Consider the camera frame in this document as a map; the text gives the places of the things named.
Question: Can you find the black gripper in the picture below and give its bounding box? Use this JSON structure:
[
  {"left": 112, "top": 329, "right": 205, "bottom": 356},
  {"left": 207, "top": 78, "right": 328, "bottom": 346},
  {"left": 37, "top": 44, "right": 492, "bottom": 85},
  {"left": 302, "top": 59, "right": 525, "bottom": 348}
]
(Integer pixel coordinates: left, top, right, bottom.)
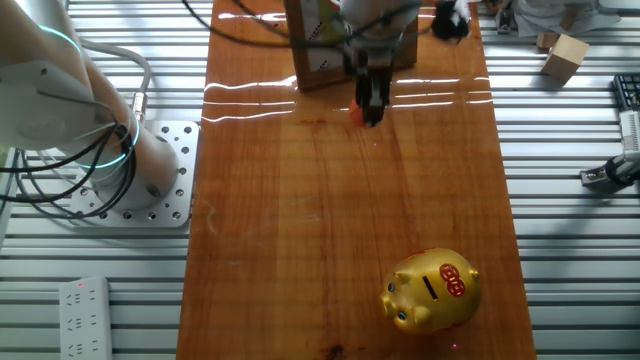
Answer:
[{"left": 352, "top": 46, "right": 396, "bottom": 128}]

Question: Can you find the small orange basketball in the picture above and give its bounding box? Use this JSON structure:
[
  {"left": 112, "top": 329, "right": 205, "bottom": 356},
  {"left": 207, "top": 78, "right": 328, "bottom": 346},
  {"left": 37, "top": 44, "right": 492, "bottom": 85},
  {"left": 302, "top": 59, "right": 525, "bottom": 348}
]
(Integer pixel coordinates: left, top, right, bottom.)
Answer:
[{"left": 348, "top": 99, "right": 369, "bottom": 128}]

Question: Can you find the wooden framed backboard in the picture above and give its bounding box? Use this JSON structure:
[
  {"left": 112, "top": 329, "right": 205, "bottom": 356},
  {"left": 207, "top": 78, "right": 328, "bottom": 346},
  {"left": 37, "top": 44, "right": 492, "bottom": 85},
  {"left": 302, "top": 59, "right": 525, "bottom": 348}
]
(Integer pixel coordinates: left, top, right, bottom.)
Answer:
[{"left": 283, "top": 0, "right": 420, "bottom": 93}]

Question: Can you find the large wooden board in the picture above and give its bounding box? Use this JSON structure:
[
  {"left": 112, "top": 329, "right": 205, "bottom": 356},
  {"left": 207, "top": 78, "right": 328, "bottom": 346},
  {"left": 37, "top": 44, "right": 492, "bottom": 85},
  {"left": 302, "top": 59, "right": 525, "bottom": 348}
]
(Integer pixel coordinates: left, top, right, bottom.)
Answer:
[{"left": 175, "top": 0, "right": 539, "bottom": 360}]

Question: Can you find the small wooden block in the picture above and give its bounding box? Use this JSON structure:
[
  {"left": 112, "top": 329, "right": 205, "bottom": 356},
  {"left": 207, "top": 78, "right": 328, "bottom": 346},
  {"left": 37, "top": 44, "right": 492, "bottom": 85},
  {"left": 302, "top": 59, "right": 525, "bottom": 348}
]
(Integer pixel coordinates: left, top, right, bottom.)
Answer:
[{"left": 535, "top": 30, "right": 561, "bottom": 50}]

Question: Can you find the gold piggy bank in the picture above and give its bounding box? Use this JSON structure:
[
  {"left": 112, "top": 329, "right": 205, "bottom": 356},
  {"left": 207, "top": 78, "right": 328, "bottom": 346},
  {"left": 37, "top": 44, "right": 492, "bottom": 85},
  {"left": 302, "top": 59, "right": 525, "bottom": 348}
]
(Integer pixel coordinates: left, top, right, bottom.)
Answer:
[{"left": 378, "top": 246, "right": 484, "bottom": 336}]

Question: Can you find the large wooden cube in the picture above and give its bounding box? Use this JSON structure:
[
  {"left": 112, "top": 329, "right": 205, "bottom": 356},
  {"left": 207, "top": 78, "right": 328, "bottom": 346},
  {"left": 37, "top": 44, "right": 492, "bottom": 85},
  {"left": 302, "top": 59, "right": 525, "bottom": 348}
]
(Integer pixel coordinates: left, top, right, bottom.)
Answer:
[{"left": 540, "top": 33, "right": 592, "bottom": 86}]

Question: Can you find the grey crumpled cloth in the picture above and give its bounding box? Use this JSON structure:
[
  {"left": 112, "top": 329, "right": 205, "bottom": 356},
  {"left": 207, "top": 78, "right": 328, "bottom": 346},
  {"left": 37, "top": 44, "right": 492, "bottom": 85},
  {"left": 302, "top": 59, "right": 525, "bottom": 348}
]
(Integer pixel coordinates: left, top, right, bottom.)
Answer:
[{"left": 511, "top": 0, "right": 624, "bottom": 38}]

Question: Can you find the black keyboard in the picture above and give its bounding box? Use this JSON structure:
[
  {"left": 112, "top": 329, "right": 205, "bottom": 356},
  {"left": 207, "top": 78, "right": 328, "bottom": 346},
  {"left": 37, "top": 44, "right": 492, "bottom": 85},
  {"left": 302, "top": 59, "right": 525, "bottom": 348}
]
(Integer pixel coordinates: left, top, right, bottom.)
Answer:
[{"left": 611, "top": 73, "right": 640, "bottom": 113}]

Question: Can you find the white power strip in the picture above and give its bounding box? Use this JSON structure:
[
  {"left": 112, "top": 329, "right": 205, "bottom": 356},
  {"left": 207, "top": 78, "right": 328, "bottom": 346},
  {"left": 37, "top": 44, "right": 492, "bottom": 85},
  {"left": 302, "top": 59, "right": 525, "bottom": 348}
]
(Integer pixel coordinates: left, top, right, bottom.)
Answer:
[{"left": 58, "top": 275, "right": 114, "bottom": 360}]

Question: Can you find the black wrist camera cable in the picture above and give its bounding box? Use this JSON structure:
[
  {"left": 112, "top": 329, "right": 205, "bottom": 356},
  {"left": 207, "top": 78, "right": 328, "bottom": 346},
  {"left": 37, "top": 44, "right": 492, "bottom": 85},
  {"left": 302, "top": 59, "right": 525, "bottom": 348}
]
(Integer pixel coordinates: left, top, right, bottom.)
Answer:
[{"left": 181, "top": 0, "right": 352, "bottom": 52}]

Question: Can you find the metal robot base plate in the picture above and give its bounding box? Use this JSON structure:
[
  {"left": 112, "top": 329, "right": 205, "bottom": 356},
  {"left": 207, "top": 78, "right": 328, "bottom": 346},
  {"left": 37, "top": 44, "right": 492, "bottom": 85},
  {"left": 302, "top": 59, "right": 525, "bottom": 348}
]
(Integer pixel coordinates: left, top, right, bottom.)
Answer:
[{"left": 66, "top": 119, "right": 201, "bottom": 229}]

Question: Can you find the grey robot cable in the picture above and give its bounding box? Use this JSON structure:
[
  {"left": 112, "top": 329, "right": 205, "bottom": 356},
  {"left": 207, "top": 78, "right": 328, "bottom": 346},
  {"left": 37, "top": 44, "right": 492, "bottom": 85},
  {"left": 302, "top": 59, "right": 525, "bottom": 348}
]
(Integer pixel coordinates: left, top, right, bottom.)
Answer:
[{"left": 78, "top": 39, "right": 153, "bottom": 124}]

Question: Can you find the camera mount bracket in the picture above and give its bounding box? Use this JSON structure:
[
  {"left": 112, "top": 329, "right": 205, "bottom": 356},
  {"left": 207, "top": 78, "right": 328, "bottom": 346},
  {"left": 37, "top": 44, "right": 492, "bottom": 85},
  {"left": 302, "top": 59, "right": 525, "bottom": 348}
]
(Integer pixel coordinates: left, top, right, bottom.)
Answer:
[{"left": 579, "top": 151, "right": 640, "bottom": 194}]

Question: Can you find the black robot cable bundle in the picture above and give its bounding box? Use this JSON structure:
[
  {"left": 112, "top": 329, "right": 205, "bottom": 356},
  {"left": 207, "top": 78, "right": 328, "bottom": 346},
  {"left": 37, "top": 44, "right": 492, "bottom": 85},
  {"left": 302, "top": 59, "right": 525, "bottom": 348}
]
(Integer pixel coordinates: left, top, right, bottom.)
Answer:
[{"left": 0, "top": 121, "right": 139, "bottom": 222}]

